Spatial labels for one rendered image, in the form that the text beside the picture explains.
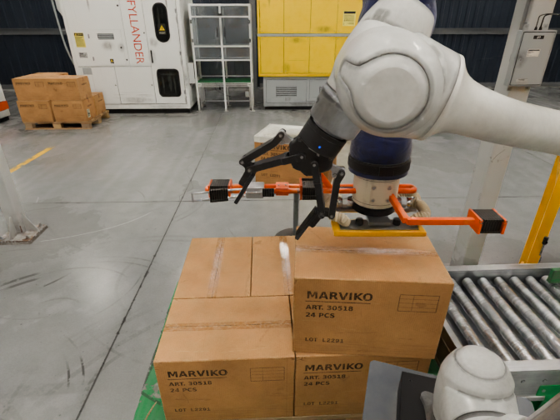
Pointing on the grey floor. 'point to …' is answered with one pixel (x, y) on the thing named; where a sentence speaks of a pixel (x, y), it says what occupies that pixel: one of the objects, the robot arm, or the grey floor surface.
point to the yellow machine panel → (300, 47)
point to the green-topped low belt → (222, 86)
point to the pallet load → (58, 101)
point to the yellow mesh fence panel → (547, 206)
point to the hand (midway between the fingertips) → (270, 213)
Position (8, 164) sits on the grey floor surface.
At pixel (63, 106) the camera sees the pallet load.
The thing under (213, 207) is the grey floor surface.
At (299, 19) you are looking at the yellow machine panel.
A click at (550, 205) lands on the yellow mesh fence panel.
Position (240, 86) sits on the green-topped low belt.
